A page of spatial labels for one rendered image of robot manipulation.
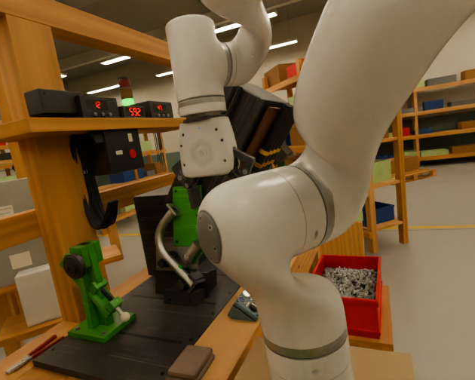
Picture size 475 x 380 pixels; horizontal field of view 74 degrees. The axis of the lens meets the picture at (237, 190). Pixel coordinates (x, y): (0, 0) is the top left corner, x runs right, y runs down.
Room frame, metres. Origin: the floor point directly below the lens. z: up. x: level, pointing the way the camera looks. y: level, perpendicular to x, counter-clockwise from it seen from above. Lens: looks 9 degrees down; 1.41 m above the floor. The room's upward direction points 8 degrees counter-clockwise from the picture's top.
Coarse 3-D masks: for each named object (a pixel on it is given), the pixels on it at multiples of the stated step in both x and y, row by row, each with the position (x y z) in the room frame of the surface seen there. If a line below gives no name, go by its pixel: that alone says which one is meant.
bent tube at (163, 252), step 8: (176, 208) 1.08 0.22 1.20; (168, 216) 1.05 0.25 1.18; (160, 224) 1.06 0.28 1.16; (168, 224) 1.07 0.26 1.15; (160, 232) 1.06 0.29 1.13; (160, 240) 1.06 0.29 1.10; (160, 248) 1.04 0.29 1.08; (168, 256) 1.03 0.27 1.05; (168, 264) 1.02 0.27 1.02; (176, 264) 1.01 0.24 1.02; (176, 272) 0.99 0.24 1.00; (184, 272) 0.99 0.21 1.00; (184, 280) 0.98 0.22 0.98
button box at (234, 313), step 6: (240, 294) 0.87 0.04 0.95; (246, 300) 0.85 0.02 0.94; (252, 300) 0.86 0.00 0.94; (234, 306) 0.83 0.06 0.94; (240, 306) 0.82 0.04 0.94; (246, 306) 0.83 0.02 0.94; (228, 312) 0.84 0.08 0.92; (234, 312) 0.83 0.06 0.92; (240, 312) 0.82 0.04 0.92; (246, 312) 0.82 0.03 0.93; (252, 312) 0.81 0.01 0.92; (234, 318) 0.83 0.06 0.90; (240, 318) 0.83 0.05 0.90; (246, 318) 0.82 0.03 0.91; (252, 318) 0.81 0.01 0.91
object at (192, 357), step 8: (184, 352) 0.68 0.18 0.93; (192, 352) 0.67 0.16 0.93; (200, 352) 0.67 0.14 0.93; (208, 352) 0.67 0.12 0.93; (176, 360) 0.65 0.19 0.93; (184, 360) 0.65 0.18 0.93; (192, 360) 0.64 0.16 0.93; (200, 360) 0.64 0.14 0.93; (208, 360) 0.66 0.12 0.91; (176, 368) 0.63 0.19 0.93; (184, 368) 0.62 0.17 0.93; (192, 368) 0.62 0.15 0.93; (200, 368) 0.62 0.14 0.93; (168, 376) 0.62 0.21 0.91; (176, 376) 0.61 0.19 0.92; (184, 376) 0.61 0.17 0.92; (192, 376) 0.60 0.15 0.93; (200, 376) 0.61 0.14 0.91
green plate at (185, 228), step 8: (176, 192) 1.10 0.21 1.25; (184, 192) 1.08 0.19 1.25; (176, 200) 1.09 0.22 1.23; (184, 200) 1.08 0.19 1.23; (184, 208) 1.07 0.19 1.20; (176, 216) 1.08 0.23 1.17; (184, 216) 1.07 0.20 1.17; (192, 216) 1.05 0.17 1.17; (176, 224) 1.07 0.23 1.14; (184, 224) 1.06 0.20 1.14; (192, 224) 1.04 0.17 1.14; (176, 232) 1.07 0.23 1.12; (184, 232) 1.05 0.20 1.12; (192, 232) 1.04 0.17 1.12; (176, 240) 1.06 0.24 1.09; (184, 240) 1.05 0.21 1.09; (192, 240) 1.03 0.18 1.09
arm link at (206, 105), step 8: (216, 96) 0.55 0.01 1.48; (184, 104) 0.54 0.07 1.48; (192, 104) 0.54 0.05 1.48; (200, 104) 0.53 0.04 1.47; (208, 104) 0.54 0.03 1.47; (216, 104) 0.54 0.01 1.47; (224, 104) 0.56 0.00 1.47; (184, 112) 0.55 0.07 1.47; (192, 112) 0.54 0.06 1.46; (200, 112) 0.54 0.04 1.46; (208, 112) 0.55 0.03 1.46; (216, 112) 0.56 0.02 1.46
